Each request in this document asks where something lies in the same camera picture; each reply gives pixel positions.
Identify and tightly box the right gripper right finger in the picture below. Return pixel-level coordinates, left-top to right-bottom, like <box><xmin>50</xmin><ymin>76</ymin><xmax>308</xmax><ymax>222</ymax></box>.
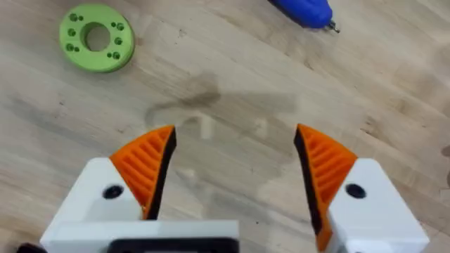
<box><xmin>293</xmin><ymin>123</ymin><xmax>430</xmax><ymax>253</ymax></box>

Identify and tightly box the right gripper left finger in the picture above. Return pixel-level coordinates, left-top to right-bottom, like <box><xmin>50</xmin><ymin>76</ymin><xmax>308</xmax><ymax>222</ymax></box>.
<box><xmin>52</xmin><ymin>124</ymin><xmax>177</xmax><ymax>223</ymax></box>

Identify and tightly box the green disc with holes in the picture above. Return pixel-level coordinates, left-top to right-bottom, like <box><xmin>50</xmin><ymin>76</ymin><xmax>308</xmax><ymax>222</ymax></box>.
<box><xmin>58</xmin><ymin>4</ymin><xmax>136</xmax><ymax>74</ymax></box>

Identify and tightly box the blue electric screwdriver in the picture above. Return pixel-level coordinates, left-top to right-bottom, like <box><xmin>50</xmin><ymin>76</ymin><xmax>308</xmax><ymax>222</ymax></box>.
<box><xmin>267</xmin><ymin>0</ymin><xmax>341</xmax><ymax>34</ymax></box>

